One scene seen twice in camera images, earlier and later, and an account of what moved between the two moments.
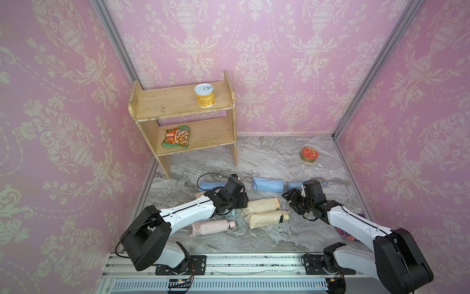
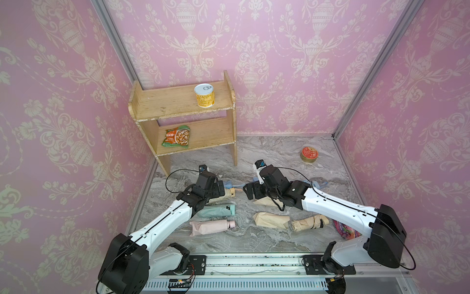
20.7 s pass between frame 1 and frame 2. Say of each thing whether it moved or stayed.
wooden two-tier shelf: stayed
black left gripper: moved
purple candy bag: stayed
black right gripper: moved
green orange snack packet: stayed
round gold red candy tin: stayed
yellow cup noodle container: stayed
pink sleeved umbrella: stayed
